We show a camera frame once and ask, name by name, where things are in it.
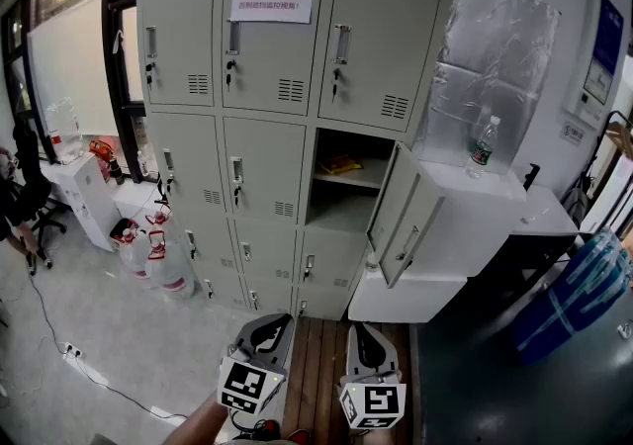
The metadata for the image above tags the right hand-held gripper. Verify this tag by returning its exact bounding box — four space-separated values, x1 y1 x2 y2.
336 323 407 430

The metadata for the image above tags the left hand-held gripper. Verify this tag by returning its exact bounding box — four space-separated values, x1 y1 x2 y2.
216 312 297 415

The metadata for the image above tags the yellow snack packet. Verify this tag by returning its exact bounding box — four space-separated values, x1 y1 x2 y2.
318 155 364 175

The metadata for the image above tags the grey metal locker cabinet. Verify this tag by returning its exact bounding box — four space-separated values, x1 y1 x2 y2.
136 0 454 323

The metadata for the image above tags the person's left forearm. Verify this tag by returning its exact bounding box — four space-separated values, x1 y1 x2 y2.
162 391 233 445

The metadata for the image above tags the brown wooden plank platform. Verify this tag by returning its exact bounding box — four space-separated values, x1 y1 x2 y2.
284 316 412 445

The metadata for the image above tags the low white box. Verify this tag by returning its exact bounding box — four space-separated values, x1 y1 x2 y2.
348 264 469 324

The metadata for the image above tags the large white box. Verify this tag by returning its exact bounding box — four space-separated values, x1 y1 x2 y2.
417 158 528 281

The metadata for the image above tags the black red container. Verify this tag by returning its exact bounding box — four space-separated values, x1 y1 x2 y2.
108 218 142 249

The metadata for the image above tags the blue plastic wrapped bundle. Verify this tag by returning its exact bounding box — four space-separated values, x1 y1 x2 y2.
513 227 633 366

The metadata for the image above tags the clear water bottle green label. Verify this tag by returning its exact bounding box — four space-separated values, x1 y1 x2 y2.
464 115 501 180

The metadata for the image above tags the orange red bag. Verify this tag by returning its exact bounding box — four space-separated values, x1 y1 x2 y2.
88 138 116 163

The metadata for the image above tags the grey backpack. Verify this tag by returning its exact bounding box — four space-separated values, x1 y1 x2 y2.
562 185 594 230

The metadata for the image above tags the black office chair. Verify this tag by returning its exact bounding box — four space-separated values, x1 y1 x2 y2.
12 124 68 276

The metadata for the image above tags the large clear water barrel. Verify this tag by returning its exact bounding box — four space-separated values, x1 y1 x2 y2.
45 96 84 166

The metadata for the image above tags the black metal rack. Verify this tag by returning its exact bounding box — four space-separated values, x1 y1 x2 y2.
588 109 633 236

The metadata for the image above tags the silver foil insulation sheet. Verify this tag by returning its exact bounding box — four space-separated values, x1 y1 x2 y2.
414 0 563 176

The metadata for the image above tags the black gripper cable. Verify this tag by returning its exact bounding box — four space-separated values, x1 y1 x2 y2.
227 407 268 435

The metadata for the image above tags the clear water jug red handle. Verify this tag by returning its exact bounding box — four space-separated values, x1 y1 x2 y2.
144 230 195 297
144 203 172 236
118 227 152 280

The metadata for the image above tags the locker door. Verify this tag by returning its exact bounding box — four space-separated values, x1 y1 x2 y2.
365 141 446 290

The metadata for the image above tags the white desk black frame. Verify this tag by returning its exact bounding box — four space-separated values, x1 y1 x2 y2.
508 184 581 286

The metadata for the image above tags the small white wall sign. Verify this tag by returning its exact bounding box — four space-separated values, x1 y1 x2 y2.
561 120 588 143

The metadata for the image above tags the black window frame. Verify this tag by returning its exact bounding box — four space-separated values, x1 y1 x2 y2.
101 0 149 185

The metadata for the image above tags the white wall control panel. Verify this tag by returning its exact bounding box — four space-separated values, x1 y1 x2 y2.
563 54 619 131

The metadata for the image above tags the blue wall poster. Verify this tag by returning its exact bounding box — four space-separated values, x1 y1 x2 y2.
590 0 625 78

